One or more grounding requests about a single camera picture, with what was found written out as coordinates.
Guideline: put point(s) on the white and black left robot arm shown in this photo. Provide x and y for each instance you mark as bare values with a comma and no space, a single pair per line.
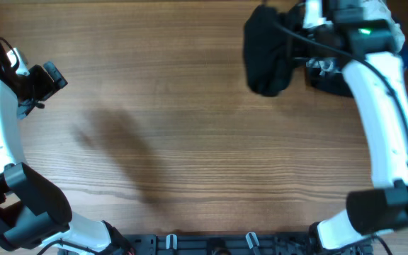
34,212

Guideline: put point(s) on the grey crumpled garment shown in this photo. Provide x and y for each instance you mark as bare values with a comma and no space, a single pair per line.
324,65

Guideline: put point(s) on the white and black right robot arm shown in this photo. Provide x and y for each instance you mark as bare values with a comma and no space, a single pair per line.
362,42

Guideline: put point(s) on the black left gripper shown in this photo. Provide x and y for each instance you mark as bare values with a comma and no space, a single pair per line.
49,88

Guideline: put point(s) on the blue folded garment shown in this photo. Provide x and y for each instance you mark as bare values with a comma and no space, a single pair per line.
404,48

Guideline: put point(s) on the black t-shirt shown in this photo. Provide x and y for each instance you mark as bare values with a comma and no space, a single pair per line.
269,54

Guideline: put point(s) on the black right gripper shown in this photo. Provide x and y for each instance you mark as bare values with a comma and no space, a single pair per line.
297,48

